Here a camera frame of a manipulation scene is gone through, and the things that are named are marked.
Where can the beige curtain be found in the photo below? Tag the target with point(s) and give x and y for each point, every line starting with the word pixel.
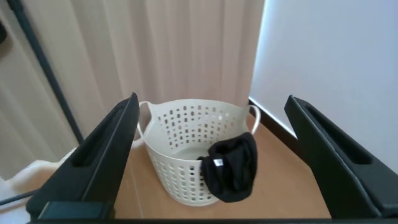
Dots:
pixel 171 46

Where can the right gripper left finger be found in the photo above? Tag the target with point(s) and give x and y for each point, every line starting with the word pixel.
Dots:
pixel 93 174

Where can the black shirt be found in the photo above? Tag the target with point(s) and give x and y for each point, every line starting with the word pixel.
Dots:
pixel 230 168

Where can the white laundry basket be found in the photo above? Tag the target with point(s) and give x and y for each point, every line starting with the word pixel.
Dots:
pixel 174 174

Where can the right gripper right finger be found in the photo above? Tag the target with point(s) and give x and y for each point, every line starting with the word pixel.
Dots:
pixel 348 186

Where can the black clothes rack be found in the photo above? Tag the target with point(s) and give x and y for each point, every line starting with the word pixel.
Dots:
pixel 46 68

